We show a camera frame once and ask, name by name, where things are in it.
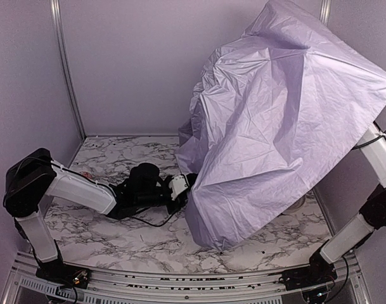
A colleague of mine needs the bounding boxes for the lilac folding umbrella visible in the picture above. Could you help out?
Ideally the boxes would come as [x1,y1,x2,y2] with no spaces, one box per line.
[176,1,386,251]

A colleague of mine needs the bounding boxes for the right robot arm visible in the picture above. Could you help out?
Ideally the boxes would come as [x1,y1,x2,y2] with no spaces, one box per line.
[278,122,386,291]

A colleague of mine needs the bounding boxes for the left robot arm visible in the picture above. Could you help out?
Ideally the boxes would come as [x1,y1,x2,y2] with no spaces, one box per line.
[3,148,197,289]

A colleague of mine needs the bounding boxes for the red patterned bowl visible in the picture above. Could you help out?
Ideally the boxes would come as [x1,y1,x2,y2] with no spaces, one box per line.
[80,172,93,179]

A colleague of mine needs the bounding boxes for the grey ringed plate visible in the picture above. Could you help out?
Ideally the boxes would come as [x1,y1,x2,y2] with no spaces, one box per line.
[282,195,306,215]

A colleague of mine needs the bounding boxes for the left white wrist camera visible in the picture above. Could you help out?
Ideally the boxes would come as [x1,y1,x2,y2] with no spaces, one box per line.
[169,174,190,201]

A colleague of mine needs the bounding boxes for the aluminium front rail base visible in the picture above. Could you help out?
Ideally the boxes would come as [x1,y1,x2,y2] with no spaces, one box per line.
[1,252,373,303]

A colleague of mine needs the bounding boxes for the left aluminium frame post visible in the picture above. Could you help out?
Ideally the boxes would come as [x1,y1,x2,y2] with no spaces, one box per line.
[50,0,86,141]

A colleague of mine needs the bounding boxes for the aluminium frame post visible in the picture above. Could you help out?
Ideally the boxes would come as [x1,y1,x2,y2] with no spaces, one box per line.
[319,0,331,26]
[50,0,86,141]

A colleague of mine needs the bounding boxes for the right aluminium frame post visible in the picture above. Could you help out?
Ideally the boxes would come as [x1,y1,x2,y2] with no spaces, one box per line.
[319,0,331,26]

